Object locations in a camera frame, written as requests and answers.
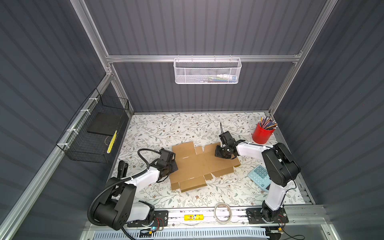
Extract brown cardboard box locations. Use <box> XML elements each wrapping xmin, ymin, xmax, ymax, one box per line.
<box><xmin>170</xmin><ymin>142</ymin><xmax>241</xmax><ymax>193</ymax></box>

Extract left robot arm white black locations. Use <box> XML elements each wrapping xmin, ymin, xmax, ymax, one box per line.
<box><xmin>87</xmin><ymin>149</ymin><xmax>178</xmax><ymax>231</ymax></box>

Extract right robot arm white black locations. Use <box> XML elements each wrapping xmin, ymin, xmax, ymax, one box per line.
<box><xmin>215</xmin><ymin>131</ymin><xmax>301</xmax><ymax>212</ymax></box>

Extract red metal pencil cup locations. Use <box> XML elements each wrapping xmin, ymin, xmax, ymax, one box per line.
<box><xmin>252</xmin><ymin>123</ymin><xmax>275</xmax><ymax>145</ymax></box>

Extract teal calculator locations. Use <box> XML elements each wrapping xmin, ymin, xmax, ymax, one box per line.
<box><xmin>248</xmin><ymin>165</ymin><xmax>272</xmax><ymax>192</ymax></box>

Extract black stapler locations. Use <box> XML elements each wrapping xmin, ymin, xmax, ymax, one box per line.
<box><xmin>117</xmin><ymin>160</ymin><xmax>129</xmax><ymax>180</ymax></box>

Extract bundle of coloured pencils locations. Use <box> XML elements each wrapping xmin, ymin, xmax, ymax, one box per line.
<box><xmin>258</xmin><ymin>116</ymin><xmax>278</xmax><ymax>131</ymax></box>

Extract yellow spirit level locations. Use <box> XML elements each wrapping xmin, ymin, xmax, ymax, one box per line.
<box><xmin>184</xmin><ymin>215</ymin><xmax>204</xmax><ymax>221</ymax></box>

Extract yellow striped tool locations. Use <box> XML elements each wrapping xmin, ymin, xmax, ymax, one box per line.
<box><xmin>107</xmin><ymin>131</ymin><xmax>118</xmax><ymax>154</ymax></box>

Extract markers in white basket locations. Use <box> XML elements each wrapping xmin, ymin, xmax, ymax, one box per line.
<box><xmin>199</xmin><ymin>74</ymin><xmax>238</xmax><ymax>84</ymax></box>

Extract clear tape roll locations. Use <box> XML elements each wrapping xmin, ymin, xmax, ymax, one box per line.
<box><xmin>213</xmin><ymin>203</ymin><xmax>233</xmax><ymax>225</ymax></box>

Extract black foam pad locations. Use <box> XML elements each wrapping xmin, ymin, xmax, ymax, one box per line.
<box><xmin>87</xmin><ymin>113</ymin><xmax>120</xmax><ymax>137</ymax></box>

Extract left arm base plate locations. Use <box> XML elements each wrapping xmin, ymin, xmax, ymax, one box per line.
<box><xmin>127</xmin><ymin>210</ymin><xmax>169</xmax><ymax>228</ymax></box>

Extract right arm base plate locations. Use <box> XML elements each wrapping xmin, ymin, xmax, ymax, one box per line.
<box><xmin>246</xmin><ymin>207</ymin><xmax>289</xmax><ymax>224</ymax></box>

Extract white wire mesh basket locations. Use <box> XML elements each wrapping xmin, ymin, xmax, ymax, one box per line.
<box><xmin>173</xmin><ymin>57</ymin><xmax>242</xmax><ymax>85</ymax></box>

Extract black corrugated cable hose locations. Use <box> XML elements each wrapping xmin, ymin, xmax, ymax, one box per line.
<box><xmin>87</xmin><ymin>148</ymin><xmax>163</xmax><ymax>240</ymax></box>

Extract black wire mesh basket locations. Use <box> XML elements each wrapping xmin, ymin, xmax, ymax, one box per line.
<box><xmin>57</xmin><ymin>91</ymin><xmax>130</xmax><ymax>164</ymax></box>

